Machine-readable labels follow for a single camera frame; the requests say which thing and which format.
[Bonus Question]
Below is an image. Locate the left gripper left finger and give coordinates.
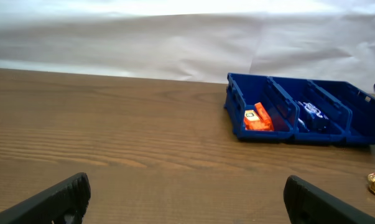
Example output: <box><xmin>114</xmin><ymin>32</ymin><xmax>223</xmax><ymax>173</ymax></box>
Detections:
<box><xmin>0</xmin><ymin>172</ymin><xmax>91</xmax><ymax>224</ymax></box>

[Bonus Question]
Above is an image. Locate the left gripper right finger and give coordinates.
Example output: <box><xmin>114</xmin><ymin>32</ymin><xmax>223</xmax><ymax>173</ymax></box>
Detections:
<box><xmin>282</xmin><ymin>175</ymin><xmax>375</xmax><ymax>224</ymax></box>

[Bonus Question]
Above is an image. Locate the blue candy pack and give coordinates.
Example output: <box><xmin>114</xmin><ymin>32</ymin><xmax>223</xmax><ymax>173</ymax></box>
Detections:
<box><xmin>296</xmin><ymin>118</ymin><xmax>310</xmax><ymax>134</ymax></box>
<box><xmin>295</xmin><ymin>100</ymin><xmax>330</xmax><ymax>132</ymax></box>

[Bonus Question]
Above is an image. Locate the orange candy box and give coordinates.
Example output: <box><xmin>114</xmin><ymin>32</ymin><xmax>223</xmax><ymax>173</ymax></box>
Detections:
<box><xmin>243</xmin><ymin>109</ymin><xmax>269</xmax><ymax>132</ymax></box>
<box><xmin>254</xmin><ymin>101</ymin><xmax>275</xmax><ymax>131</ymax></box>

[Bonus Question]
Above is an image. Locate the blue tray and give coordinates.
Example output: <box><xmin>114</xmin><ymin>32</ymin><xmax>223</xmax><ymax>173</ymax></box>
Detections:
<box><xmin>223</xmin><ymin>72</ymin><xmax>375</xmax><ymax>147</ymax></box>

